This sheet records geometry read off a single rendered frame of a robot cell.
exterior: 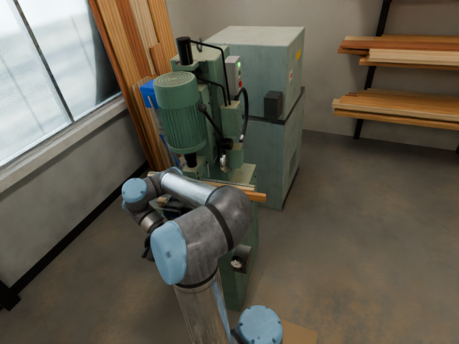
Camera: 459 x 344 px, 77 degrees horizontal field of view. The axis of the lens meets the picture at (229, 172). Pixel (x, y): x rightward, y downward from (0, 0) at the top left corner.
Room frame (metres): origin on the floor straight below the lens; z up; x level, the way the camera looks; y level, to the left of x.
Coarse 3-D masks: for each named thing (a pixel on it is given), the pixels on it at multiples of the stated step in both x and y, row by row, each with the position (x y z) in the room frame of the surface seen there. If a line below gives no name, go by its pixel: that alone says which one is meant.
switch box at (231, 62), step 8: (232, 56) 1.42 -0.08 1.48; (232, 64) 1.33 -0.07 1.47; (240, 64) 1.41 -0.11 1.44; (232, 72) 1.33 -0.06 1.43; (240, 72) 1.40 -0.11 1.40; (224, 80) 1.35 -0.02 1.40; (232, 80) 1.33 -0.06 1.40; (240, 80) 1.39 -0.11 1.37; (232, 88) 1.33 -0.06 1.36; (240, 88) 1.39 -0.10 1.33
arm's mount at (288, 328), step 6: (282, 324) 0.54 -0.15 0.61; (288, 324) 0.54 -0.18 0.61; (294, 324) 0.53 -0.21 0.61; (288, 330) 0.51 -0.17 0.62; (294, 330) 0.51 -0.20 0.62; (300, 330) 0.51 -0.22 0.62; (306, 330) 0.50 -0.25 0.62; (288, 336) 0.49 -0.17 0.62; (294, 336) 0.49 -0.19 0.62; (300, 336) 0.48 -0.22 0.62; (306, 336) 0.48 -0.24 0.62; (312, 336) 0.48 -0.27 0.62; (282, 342) 0.47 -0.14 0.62; (288, 342) 0.47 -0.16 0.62; (294, 342) 0.47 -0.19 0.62; (300, 342) 0.46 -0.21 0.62; (306, 342) 0.46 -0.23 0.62; (312, 342) 0.46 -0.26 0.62
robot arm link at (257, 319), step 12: (252, 312) 0.48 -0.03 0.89; (264, 312) 0.47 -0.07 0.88; (240, 324) 0.44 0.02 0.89; (252, 324) 0.43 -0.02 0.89; (264, 324) 0.43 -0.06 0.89; (276, 324) 0.43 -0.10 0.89; (240, 336) 0.41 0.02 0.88; (252, 336) 0.39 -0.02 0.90; (264, 336) 0.39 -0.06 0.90; (276, 336) 0.39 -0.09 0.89
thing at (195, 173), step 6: (198, 156) 1.20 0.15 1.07; (204, 156) 1.20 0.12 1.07; (198, 162) 1.15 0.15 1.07; (186, 168) 1.12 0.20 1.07; (192, 168) 1.11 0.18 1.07; (198, 168) 1.11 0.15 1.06; (204, 168) 1.17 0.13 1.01; (186, 174) 1.09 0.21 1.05; (192, 174) 1.08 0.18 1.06; (198, 174) 1.10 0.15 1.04; (198, 180) 1.09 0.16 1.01
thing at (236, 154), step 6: (234, 144) 1.27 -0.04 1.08; (240, 144) 1.26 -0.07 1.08; (228, 150) 1.22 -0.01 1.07; (234, 150) 1.21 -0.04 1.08; (240, 150) 1.22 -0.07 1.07; (228, 156) 1.23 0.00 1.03; (234, 156) 1.21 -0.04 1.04; (240, 156) 1.21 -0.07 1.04; (234, 162) 1.22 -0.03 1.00; (240, 162) 1.21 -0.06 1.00; (240, 168) 1.20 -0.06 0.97
